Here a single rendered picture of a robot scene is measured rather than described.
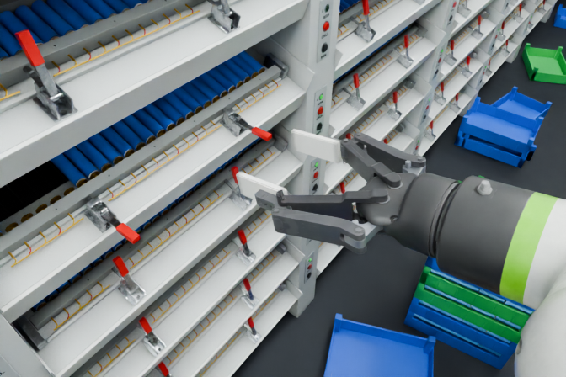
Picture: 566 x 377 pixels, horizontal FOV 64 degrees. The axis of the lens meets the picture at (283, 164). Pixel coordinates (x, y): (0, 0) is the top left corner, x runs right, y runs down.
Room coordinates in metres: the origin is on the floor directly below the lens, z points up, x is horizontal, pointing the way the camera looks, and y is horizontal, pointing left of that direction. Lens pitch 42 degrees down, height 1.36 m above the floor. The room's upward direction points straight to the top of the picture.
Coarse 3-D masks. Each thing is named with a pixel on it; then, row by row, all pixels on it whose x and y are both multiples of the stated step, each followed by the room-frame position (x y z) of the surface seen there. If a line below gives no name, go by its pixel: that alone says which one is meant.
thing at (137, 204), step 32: (288, 64) 0.77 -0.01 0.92; (288, 96) 0.72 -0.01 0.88; (224, 128) 0.61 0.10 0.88; (192, 160) 0.54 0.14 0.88; (224, 160) 0.58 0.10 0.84; (128, 192) 0.46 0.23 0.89; (160, 192) 0.47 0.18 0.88; (0, 224) 0.38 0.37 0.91; (128, 224) 0.42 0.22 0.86; (32, 256) 0.35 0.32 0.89; (64, 256) 0.35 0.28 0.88; (96, 256) 0.38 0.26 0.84; (0, 288) 0.30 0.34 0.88; (32, 288) 0.31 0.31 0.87
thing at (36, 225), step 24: (264, 72) 0.74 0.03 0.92; (240, 96) 0.67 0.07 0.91; (264, 96) 0.70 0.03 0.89; (192, 120) 0.59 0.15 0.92; (168, 144) 0.54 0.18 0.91; (192, 144) 0.56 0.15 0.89; (120, 168) 0.48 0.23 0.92; (144, 168) 0.49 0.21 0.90; (72, 192) 0.43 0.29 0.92; (96, 192) 0.44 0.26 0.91; (120, 192) 0.45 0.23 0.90; (48, 216) 0.39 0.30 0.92; (72, 216) 0.40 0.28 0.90; (0, 240) 0.34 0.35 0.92; (24, 240) 0.36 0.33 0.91
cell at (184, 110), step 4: (164, 96) 0.64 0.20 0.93; (168, 96) 0.63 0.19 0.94; (172, 96) 0.64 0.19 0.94; (168, 100) 0.63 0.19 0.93; (172, 100) 0.63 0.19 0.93; (176, 100) 0.63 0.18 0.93; (180, 100) 0.63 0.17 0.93; (172, 104) 0.62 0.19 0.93; (176, 104) 0.62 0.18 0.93; (180, 104) 0.62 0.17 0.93; (184, 104) 0.62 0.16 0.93; (176, 108) 0.62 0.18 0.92; (180, 108) 0.62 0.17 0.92; (184, 108) 0.62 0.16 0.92; (188, 108) 0.62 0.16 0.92; (180, 112) 0.61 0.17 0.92; (184, 112) 0.61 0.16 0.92; (188, 112) 0.61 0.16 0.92; (184, 116) 0.61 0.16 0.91
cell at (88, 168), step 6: (72, 150) 0.49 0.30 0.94; (66, 156) 0.49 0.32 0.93; (72, 156) 0.49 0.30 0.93; (78, 156) 0.49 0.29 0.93; (72, 162) 0.48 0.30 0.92; (78, 162) 0.48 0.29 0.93; (84, 162) 0.48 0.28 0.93; (90, 162) 0.48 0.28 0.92; (78, 168) 0.47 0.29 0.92; (84, 168) 0.47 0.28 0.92; (90, 168) 0.47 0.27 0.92; (96, 168) 0.47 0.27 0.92; (84, 174) 0.47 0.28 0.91; (90, 174) 0.47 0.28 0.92
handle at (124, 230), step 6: (102, 216) 0.40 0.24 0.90; (108, 216) 0.40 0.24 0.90; (108, 222) 0.39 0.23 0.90; (114, 222) 0.39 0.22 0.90; (120, 222) 0.39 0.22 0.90; (120, 228) 0.38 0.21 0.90; (126, 228) 0.38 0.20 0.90; (120, 234) 0.37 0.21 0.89; (126, 234) 0.37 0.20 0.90; (132, 234) 0.37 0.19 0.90; (132, 240) 0.36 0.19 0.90; (138, 240) 0.36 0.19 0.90
